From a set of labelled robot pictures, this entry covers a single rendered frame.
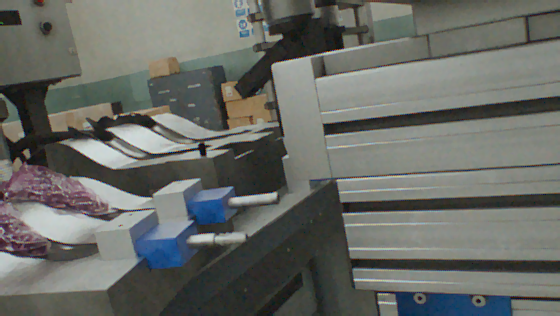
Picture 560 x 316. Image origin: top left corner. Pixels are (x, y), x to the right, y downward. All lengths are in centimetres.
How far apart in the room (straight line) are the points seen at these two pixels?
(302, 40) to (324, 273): 40
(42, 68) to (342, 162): 127
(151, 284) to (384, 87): 26
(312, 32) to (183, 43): 780
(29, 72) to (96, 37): 814
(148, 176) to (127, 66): 851
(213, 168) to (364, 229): 33
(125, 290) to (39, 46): 121
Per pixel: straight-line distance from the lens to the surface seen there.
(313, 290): 87
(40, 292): 44
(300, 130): 36
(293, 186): 75
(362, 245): 37
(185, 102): 795
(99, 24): 959
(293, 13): 70
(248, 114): 756
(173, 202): 54
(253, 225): 63
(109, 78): 955
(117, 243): 45
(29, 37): 155
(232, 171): 68
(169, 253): 44
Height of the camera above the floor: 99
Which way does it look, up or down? 11 degrees down
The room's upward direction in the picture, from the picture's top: 11 degrees counter-clockwise
